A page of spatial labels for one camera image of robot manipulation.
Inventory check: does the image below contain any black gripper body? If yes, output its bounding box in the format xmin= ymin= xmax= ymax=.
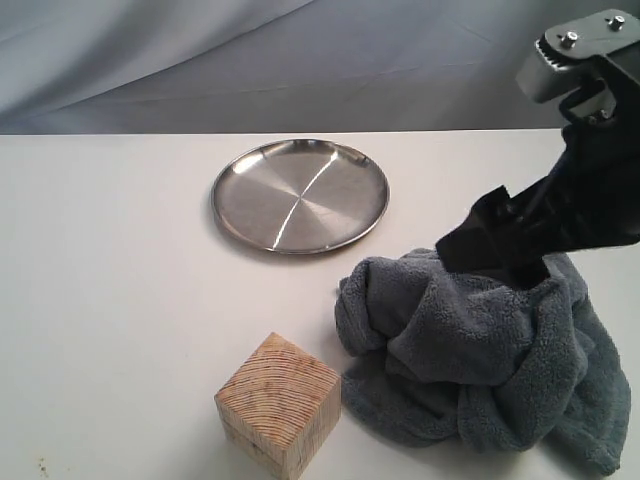
xmin=514 ymin=119 xmax=639 ymax=260

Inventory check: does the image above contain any grey fluffy towel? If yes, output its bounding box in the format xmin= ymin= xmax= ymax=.
xmin=335 ymin=249 xmax=631 ymax=476

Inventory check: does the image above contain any wooden cube block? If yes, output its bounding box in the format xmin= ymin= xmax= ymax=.
xmin=214 ymin=332 xmax=341 ymax=479

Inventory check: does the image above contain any round stainless steel plate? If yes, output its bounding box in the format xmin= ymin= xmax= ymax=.
xmin=210 ymin=139 xmax=390 ymax=255

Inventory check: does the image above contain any grey fabric backdrop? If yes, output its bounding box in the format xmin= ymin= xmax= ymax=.
xmin=1 ymin=0 xmax=608 ymax=134

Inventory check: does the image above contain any wrist camera with black bracket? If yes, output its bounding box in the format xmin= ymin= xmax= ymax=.
xmin=516 ymin=9 xmax=639 ymax=121

